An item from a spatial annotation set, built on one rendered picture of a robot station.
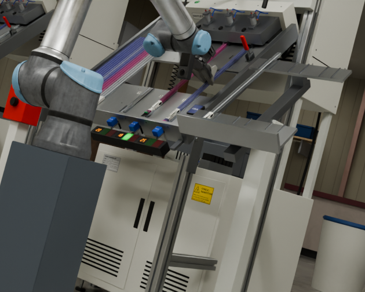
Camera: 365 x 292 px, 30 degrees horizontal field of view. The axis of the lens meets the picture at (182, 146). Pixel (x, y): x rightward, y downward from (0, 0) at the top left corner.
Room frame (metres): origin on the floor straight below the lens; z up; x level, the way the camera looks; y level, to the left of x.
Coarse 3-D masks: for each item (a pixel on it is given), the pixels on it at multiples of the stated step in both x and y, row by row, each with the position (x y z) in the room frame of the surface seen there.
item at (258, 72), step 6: (276, 54) 2.32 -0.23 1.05; (270, 60) 2.29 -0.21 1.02; (264, 66) 2.26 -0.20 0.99; (258, 72) 2.23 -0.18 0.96; (252, 78) 2.21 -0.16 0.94; (246, 84) 2.19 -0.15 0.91; (234, 90) 2.16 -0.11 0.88; (240, 90) 2.17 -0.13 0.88; (228, 96) 2.13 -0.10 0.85; (234, 96) 2.14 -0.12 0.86; (222, 102) 2.11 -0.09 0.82; (228, 102) 2.12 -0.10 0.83; (216, 108) 2.08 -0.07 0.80
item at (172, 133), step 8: (96, 112) 2.48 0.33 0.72; (104, 112) 2.45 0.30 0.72; (112, 112) 2.42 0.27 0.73; (120, 112) 2.40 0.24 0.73; (96, 120) 2.52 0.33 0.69; (104, 120) 2.48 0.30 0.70; (120, 120) 2.41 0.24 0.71; (128, 120) 2.38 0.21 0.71; (136, 120) 2.35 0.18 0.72; (144, 120) 2.32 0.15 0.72; (152, 120) 2.29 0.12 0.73; (120, 128) 2.45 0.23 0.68; (128, 128) 2.41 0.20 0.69; (144, 128) 2.35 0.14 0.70; (152, 128) 2.32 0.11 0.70; (168, 128) 2.26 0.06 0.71; (176, 128) 2.23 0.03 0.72; (152, 136) 2.35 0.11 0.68; (168, 136) 2.29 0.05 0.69; (176, 136) 2.26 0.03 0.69
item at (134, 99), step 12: (108, 96) 2.57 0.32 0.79; (120, 96) 2.54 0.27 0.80; (132, 96) 2.52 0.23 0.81; (144, 96) 2.49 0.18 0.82; (156, 96) 2.46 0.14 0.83; (180, 96) 2.41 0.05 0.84; (204, 96) 2.36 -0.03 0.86; (108, 108) 2.49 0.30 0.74; (120, 108) 2.47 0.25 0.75; (132, 108) 2.44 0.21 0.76; (144, 108) 2.42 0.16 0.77; (156, 108) 2.39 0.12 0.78; (168, 108) 2.37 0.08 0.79
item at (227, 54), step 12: (144, 36) 2.92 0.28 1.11; (276, 36) 2.56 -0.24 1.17; (216, 48) 2.63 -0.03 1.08; (228, 48) 2.60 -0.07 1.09; (240, 48) 2.57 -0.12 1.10; (252, 48) 2.55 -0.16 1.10; (264, 48) 2.52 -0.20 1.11; (156, 60) 2.71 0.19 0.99; (168, 60) 2.67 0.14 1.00; (216, 60) 2.55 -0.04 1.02; (228, 60) 2.52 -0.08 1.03; (240, 60) 2.50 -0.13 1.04; (228, 72) 2.55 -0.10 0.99
